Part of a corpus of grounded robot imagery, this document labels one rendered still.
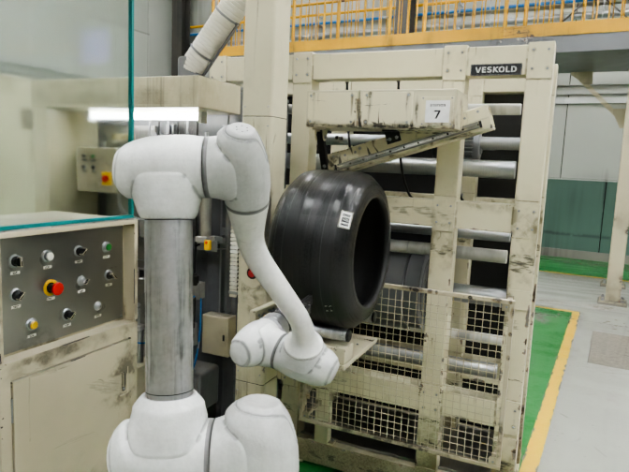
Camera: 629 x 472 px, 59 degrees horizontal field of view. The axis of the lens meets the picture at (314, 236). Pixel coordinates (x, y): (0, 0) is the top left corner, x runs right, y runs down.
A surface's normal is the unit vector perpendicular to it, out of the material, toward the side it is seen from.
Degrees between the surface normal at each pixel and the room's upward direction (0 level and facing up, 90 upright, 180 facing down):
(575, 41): 90
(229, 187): 121
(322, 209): 56
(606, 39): 90
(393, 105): 90
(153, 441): 80
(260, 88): 90
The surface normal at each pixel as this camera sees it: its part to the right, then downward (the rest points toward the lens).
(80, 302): 0.91, 0.09
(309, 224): -0.37, -0.29
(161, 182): 0.05, 0.10
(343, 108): -0.41, 0.10
